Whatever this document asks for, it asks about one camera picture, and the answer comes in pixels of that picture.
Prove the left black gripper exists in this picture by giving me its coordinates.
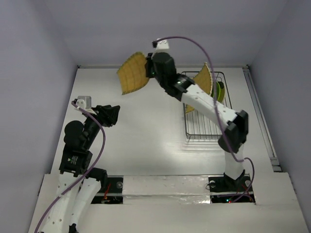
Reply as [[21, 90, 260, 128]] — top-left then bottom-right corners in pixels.
[[84, 104, 120, 148]]

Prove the rounded bamboo tray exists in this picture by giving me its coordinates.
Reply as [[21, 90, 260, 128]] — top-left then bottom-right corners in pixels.
[[117, 52, 149, 95]]

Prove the square bamboo tray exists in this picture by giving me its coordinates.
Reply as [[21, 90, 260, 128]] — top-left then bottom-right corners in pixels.
[[181, 63, 215, 119]]

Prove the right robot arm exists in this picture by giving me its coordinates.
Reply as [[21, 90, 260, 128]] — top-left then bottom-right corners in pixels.
[[145, 52, 249, 190]]

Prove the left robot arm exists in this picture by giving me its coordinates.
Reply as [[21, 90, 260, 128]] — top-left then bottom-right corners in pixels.
[[34, 100, 120, 233]]

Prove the green plate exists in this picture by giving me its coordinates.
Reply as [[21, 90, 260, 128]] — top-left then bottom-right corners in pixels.
[[215, 81, 225, 103]]

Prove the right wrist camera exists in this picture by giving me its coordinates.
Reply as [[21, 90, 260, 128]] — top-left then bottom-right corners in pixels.
[[152, 40, 170, 51]]

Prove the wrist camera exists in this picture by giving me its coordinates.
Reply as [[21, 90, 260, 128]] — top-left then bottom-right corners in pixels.
[[152, 40, 170, 51], [73, 96, 92, 112]]

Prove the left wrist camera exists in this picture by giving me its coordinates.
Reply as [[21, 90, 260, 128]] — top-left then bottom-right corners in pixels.
[[73, 96, 92, 112]]

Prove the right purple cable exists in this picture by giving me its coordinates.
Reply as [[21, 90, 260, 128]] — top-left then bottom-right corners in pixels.
[[155, 35, 255, 203]]

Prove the purple cable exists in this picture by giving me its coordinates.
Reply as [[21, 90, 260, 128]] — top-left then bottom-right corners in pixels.
[[155, 35, 255, 203], [33, 100, 107, 233]]

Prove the black wire dish rack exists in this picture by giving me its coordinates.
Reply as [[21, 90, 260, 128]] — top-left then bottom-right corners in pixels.
[[183, 71, 232, 143]]

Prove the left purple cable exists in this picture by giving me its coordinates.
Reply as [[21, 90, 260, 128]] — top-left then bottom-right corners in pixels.
[[33, 100, 107, 233]]

